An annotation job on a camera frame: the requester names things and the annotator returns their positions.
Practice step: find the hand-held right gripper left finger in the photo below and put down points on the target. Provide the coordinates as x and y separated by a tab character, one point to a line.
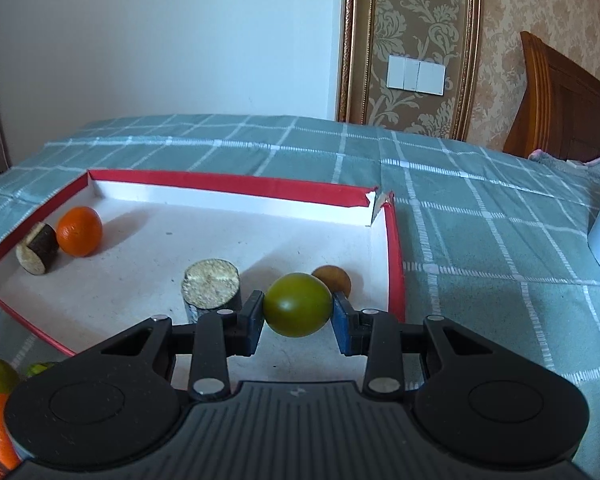
254	320

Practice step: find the gold framed wallpaper panel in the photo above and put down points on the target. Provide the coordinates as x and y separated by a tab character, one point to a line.
420	10

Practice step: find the red cardboard box tray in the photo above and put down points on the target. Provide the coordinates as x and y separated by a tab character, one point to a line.
145	260

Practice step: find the green checked tablecloth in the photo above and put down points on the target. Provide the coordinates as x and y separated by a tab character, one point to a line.
480	240

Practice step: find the thick sugarcane piece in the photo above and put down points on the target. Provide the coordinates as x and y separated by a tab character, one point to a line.
210	285

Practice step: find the brown longan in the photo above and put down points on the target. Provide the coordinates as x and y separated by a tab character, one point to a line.
335	277

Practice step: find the green cucumber piece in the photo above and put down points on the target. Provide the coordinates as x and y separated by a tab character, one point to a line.
40	368

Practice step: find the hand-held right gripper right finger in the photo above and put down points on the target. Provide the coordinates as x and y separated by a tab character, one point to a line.
341	325

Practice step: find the pile of clothes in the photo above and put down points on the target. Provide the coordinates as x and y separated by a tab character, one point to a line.
575	166

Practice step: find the white wall light switch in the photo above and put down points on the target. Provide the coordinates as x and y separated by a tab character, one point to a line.
416	74

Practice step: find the wooden headboard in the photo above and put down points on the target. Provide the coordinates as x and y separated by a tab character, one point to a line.
565	110

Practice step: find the half-peeled sugarcane piece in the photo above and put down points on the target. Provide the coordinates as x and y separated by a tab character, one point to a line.
37	252

